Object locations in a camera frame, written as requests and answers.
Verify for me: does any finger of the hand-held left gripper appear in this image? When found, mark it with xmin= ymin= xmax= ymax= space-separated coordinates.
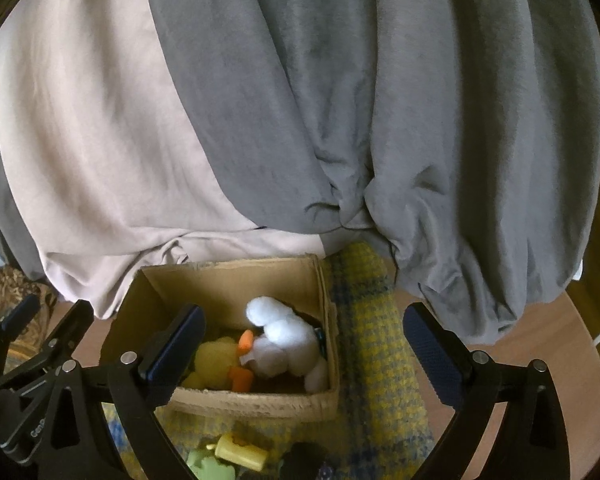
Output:
xmin=0 ymin=300 xmax=95 ymax=393
xmin=0 ymin=294 xmax=42 ymax=363

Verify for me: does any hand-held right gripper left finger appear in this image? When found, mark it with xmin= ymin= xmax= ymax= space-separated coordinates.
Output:
xmin=10 ymin=304 xmax=206 ymax=480

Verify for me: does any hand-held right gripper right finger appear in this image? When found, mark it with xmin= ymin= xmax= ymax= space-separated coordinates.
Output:
xmin=402 ymin=302 xmax=573 ymax=480

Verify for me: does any cardboard box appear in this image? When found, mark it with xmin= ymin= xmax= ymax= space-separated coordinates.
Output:
xmin=102 ymin=255 xmax=341 ymax=418

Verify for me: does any yellow cup with straw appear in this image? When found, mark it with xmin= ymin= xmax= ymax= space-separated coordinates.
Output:
xmin=204 ymin=434 xmax=270 ymax=472

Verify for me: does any brown patterned cloth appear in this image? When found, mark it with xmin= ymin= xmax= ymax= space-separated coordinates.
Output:
xmin=0 ymin=266 xmax=58 ymax=371

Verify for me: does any yellow plush toy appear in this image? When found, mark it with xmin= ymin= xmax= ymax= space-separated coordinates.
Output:
xmin=180 ymin=337 xmax=242 ymax=391

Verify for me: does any yellow blue woven mat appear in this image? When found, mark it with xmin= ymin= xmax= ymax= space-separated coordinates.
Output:
xmin=100 ymin=242 xmax=436 ymax=480

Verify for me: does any white plush duck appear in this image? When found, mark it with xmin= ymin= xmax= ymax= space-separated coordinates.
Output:
xmin=230 ymin=297 xmax=331 ymax=393

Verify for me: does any pale green toy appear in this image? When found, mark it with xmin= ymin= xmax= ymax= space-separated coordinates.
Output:
xmin=186 ymin=449 xmax=241 ymax=480

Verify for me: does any beige bed sheet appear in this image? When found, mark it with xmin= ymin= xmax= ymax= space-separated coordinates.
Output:
xmin=0 ymin=0 xmax=371 ymax=318

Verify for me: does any dark toy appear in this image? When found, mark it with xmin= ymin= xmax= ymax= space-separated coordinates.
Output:
xmin=279 ymin=441 xmax=331 ymax=480

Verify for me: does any grey blanket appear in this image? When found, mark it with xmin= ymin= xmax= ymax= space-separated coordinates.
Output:
xmin=0 ymin=0 xmax=600 ymax=346

